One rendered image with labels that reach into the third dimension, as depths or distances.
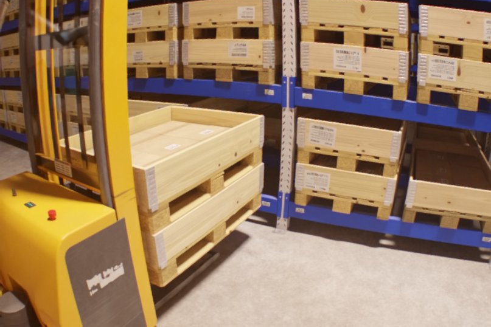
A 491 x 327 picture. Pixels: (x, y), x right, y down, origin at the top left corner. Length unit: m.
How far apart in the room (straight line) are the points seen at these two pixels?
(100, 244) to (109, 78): 0.66
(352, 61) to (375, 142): 0.59
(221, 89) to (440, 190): 1.90
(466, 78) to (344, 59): 0.93
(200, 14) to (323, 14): 1.03
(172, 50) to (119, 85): 1.75
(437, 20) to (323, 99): 1.06
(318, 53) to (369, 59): 0.38
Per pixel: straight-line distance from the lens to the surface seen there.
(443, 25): 2.55
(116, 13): 1.49
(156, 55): 3.34
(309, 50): 2.66
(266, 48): 2.76
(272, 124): 4.23
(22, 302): 1.84
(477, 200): 2.80
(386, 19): 2.55
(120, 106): 1.52
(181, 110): 2.92
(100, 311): 1.66
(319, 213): 2.94
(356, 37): 2.58
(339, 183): 2.76
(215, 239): 2.29
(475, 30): 2.58
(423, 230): 2.88
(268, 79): 2.78
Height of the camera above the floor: 1.56
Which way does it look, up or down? 15 degrees down
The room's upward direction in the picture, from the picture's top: straight up
